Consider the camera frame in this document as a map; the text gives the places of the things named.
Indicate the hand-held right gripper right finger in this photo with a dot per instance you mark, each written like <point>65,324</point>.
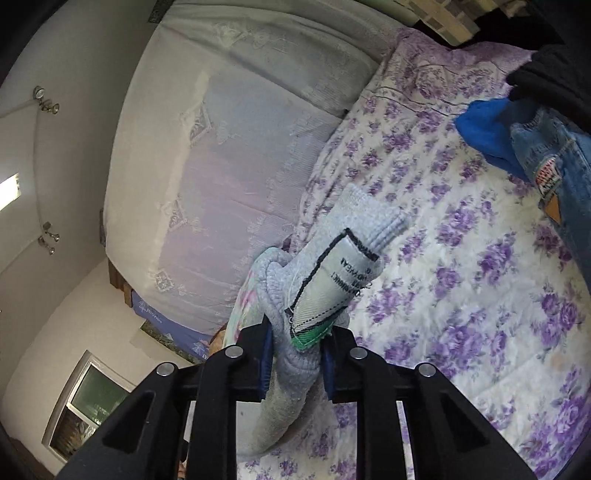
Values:
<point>328,374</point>

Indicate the wooden headboard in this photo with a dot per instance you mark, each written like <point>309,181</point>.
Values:
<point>121,286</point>

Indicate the black garment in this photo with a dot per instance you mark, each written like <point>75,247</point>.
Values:
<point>549,74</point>

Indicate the orange brown quilt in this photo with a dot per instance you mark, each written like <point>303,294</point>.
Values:
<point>217,344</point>

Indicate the white-framed window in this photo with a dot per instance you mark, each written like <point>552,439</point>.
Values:
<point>87,406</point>

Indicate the blue garment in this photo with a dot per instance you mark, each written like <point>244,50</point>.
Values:
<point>485,129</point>

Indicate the purple floral bed quilt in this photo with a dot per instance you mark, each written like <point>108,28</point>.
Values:
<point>461,300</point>

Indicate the fluorescent ceiling lamp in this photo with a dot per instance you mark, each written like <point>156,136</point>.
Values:
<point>9,190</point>

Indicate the ceiling spotlight fixture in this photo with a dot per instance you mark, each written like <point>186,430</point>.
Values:
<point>48,237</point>
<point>46,102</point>

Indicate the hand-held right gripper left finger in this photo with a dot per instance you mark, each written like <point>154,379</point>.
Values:
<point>267,369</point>

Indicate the blue jeans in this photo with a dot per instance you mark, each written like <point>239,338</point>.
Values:
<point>572,184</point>

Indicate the green patterned cloth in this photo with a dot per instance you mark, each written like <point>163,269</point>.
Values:
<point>159,339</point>

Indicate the brick-pattern beige curtain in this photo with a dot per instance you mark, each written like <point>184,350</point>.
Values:
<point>443,18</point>

